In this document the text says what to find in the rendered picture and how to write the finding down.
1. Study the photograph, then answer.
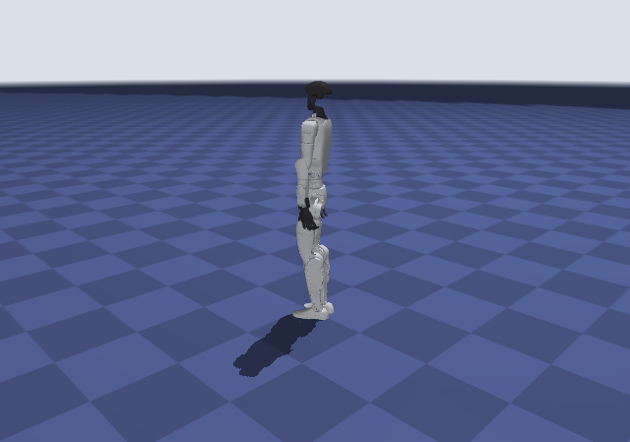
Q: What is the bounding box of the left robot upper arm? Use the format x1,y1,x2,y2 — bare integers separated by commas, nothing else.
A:
300,120,318,169

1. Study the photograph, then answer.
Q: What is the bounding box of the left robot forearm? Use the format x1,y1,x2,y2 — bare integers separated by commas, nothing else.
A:
295,159,310,207

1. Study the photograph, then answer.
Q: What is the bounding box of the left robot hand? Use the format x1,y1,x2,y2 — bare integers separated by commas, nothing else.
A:
298,197,320,230

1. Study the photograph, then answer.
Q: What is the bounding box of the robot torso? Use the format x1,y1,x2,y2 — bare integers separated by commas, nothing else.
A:
300,113,332,208

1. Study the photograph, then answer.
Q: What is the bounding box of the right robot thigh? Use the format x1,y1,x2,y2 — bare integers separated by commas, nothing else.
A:
311,206,329,261

